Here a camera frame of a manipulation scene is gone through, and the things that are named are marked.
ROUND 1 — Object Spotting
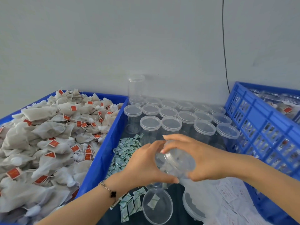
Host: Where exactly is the person's right hand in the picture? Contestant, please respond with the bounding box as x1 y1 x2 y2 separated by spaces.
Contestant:
161 133 250 182

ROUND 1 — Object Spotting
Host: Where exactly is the clear jar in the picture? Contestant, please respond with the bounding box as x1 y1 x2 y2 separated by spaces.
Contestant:
155 140 197 182

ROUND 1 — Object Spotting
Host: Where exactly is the thin beaded bracelet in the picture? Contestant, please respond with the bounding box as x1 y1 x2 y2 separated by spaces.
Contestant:
99 181 118 200

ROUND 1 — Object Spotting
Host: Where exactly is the group of lidded jars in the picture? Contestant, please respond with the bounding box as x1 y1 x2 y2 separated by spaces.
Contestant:
123 75 241 151

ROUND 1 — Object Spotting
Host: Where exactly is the blue slatted crate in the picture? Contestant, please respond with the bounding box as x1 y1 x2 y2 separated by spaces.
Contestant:
225 82 300 225

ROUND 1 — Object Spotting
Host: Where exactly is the pile of white label papers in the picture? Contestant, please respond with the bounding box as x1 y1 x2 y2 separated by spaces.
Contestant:
180 175 273 225

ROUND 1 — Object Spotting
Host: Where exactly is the person's right forearm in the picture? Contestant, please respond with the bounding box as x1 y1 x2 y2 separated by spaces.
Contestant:
239 154 300 224

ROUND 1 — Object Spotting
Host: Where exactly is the blue plastic tray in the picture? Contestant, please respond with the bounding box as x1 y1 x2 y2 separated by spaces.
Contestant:
0 91 129 225

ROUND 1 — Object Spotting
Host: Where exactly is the person's left hand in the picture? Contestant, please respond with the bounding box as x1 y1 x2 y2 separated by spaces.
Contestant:
119 140 180 188

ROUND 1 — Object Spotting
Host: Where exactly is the pile of green desiccant packets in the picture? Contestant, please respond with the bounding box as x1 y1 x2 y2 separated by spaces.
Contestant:
105 134 163 223

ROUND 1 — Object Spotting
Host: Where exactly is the black cable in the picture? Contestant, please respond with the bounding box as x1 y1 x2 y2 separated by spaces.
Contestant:
221 0 232 95

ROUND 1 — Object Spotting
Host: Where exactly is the pile of tea bags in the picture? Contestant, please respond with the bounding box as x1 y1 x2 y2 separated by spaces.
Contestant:
0 89 124 225

